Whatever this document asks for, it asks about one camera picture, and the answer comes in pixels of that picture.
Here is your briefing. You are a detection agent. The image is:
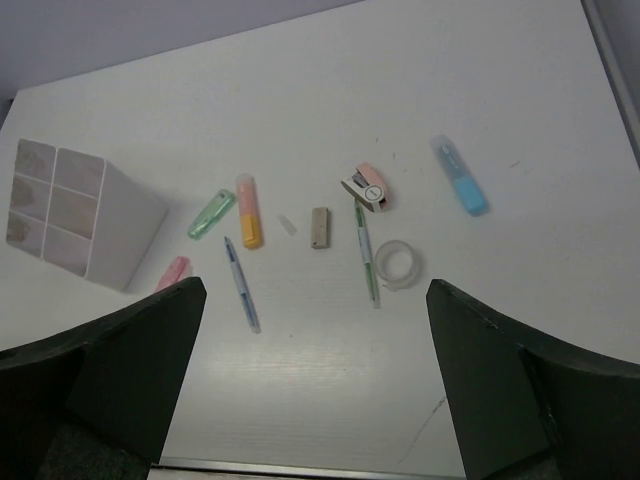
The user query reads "green translucent correction tape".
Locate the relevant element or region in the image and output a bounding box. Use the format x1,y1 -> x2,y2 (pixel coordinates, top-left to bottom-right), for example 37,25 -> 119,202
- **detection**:
187,189 -> 236,240

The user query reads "orange pink highlighter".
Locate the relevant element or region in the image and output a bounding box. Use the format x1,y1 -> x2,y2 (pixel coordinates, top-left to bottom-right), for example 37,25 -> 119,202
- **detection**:
236,173 -> 263,250

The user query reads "white divided organizer box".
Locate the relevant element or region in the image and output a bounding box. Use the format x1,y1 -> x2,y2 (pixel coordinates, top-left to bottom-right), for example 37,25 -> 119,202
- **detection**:
6,139 -> 168,291

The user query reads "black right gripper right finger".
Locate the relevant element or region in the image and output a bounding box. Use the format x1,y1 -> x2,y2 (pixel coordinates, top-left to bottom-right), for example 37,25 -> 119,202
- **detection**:
426,279 -> 639,479

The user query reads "pink beige mini stapler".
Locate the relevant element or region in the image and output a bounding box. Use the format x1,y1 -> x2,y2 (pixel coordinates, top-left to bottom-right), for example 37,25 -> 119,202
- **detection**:
341,162 -> 388,213

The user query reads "blue highlighter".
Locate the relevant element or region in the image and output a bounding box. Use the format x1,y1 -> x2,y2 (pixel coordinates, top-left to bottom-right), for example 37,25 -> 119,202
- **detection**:
429,135 -> 489,216

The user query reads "small clear pen cap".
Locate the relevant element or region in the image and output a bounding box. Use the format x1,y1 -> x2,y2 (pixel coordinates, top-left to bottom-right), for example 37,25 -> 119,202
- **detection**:
277,214 -> 298,236

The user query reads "pink translucent correction tape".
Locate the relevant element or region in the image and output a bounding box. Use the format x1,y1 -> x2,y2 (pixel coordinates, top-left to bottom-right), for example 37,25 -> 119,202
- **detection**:
155,256 -> 193,292

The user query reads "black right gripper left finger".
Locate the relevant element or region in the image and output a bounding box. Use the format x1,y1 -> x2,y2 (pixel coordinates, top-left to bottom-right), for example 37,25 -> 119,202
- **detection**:
1,277 -> 207,479

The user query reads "clear tape roll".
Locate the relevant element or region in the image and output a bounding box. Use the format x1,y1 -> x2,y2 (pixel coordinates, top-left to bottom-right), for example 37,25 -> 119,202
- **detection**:
374,240 -> 421,292

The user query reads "green gel pen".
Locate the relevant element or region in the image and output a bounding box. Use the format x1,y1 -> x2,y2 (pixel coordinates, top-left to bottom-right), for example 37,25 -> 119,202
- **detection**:
354,200 -> 380,309

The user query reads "grey eraser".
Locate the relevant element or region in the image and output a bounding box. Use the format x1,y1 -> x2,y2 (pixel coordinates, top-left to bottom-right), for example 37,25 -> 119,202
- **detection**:
310,207 -> 330,249

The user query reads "blue gel pen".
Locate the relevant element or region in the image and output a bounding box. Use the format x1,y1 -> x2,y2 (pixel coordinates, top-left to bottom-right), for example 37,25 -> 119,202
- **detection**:
224,236 -> 261,334

